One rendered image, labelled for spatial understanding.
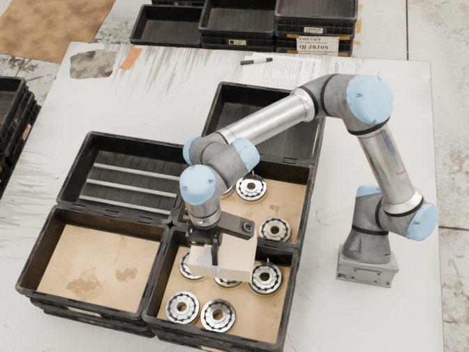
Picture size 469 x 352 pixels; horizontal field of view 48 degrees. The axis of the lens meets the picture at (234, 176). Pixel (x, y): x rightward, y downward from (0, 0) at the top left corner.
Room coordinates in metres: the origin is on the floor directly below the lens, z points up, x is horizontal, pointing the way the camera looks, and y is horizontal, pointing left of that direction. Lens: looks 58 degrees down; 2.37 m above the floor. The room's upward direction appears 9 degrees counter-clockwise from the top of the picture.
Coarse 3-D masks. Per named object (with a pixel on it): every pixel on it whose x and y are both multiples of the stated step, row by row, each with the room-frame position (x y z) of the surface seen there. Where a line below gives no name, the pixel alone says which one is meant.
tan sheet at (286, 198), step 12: (276, 192) 0.89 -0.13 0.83; (288, 192) 0.88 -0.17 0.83; (300, 192) 0.87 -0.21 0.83; (228, 204) 0.87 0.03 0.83; (240, 204) 0.86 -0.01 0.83; (264, 204) 0.85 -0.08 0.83; (276, 204) 0.84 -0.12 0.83; (288, 204) 0.84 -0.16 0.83; (300, 204) 0.83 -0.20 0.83; (240, 216) 0.82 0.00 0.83; (252, 216) 0.81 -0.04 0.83; (264, 216) 0.81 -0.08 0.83; (288, 216) 0.79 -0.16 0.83
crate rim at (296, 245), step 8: (264, 160) 0.96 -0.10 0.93; (272, 160) 0.95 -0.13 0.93; (280, 160) 0.95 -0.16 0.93; (312, 168) 0.90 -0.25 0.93; (312, 176) 0.87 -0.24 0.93; (304, 200) 0.79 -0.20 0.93; (304, 208) 0.76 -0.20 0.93; (176, 216) 0.80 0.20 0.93; (304, 216) 0.73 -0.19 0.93; (176, 224) 0.77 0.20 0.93; (184, 224) 0.77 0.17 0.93; (264, 240) 0.67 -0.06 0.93; (272, 240) 0.67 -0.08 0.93; (296, 240) 0.66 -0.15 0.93; (296, 248) 0.64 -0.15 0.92
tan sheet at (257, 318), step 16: (176, 256) 0.71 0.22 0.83; (176, 272) 0.66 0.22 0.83; (288, 272) 0.60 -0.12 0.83; (176, 288) 0.60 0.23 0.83; (192, 288) 0.60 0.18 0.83; (208, 288) 0.59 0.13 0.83; (240, 288) 0.57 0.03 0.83; (240, 304) 0.52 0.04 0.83; (256, 304) 0.52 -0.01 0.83; (272, 304) 0.51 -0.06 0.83; (240, 320) 0.48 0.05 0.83; (256, 320) 0.47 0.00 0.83; (272, 320) 0.46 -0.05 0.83; (256, 336) 0.42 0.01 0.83; (272, 336) 0.42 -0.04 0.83
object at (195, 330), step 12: (180, 228) 0.75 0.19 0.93; (168, 240) 0.72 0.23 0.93; (156, 276) 0.61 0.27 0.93; (288, 288) 0.51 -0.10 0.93; (288, 300) 0.48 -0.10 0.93; (144, 312) 0.51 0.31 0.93; (156, 324) 0.47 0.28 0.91; (168, 324) 0.46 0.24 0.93; (180, 324) 0.46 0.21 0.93; (216, 336) 0.41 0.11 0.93; (228, 336) 0.41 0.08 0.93; (240, 336) 0.40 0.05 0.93; (264, 348) 0.36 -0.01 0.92; (276, 348) 0.36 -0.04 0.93
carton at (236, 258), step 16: (224, 240) 0.60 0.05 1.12; (240, 240) 0.59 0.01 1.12; (256, 240) 0.61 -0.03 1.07; (192, 256) 0.57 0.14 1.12; (224, 256) 0.55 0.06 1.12; (240, 256) 0.55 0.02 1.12; (192, 272) 0.55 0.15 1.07; (208, 272) 0.54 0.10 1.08; (224, 272) 0.52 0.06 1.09; (240, 272) 0.51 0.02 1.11
